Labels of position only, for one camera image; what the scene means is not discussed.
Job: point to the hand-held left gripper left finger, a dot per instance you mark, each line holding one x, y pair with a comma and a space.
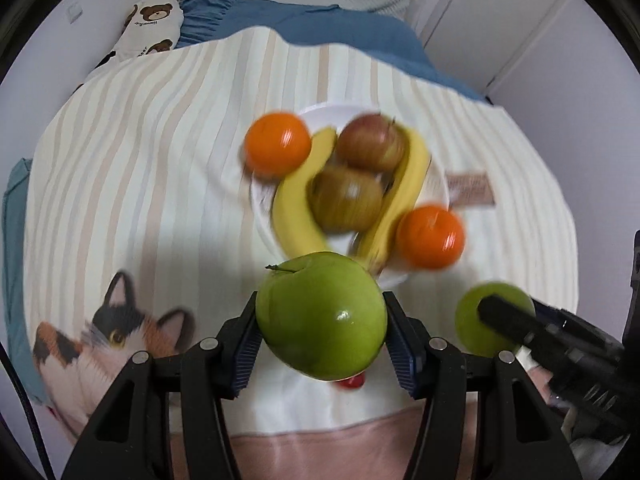
247, 345

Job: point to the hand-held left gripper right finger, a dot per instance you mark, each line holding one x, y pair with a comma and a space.
400, 355

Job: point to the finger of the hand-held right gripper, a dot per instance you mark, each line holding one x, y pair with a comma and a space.
636, 290
530, 325

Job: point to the green apple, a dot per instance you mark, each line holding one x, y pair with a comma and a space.
320, 315
470, 320

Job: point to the orange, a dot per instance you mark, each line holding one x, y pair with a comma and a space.
277, 145
430, 235

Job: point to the white floral plate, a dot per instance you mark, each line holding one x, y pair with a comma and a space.
265, 220

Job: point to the yellow banana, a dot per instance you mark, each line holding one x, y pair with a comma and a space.
295, 210
402, 195

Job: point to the red yellow apple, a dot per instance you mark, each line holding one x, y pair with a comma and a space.
347, 200

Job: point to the dark red apple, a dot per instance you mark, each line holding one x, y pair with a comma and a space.
372, 142

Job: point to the red cherry tomato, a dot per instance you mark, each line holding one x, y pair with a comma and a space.
351, 382

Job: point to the brown blanket label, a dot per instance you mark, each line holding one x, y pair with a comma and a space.
470, 189

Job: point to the striped cat print blanket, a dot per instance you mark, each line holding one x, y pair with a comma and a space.
150, 185

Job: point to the teal cushion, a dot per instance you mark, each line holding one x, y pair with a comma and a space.
15, 260

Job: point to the white door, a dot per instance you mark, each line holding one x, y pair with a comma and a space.
500, 15

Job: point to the blue quilt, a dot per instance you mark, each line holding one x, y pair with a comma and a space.
320, 27

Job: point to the bear print pillow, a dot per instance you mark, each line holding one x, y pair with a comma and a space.
150, 22

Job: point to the white wall socket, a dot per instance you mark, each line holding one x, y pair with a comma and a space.
75, 12

